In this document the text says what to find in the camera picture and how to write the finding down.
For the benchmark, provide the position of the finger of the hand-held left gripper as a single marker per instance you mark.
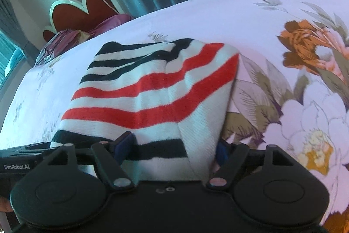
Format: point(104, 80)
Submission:
point(35, 146)

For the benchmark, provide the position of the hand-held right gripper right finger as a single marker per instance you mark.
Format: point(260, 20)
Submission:
point(223, 152)

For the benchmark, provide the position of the purple patterned pillow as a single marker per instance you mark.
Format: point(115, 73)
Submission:
point(58, 44)

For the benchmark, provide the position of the red cream scalloped headboard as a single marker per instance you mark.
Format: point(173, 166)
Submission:
point(90, 12)

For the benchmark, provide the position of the white red black striped sweater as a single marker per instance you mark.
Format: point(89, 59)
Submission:
point(147, 91)

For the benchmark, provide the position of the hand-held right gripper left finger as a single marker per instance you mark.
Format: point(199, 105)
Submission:
point(123, 146)

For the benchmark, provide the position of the floral bedsheet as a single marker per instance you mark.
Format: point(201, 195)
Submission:
point(272, 31)

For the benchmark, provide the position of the plain purple pillow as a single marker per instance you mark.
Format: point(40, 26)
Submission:
point(111, 24)

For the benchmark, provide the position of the grey window curtain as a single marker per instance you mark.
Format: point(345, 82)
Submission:
point(12, 39)

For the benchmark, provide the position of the person's left hand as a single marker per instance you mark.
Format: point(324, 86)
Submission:
point(5, 204)

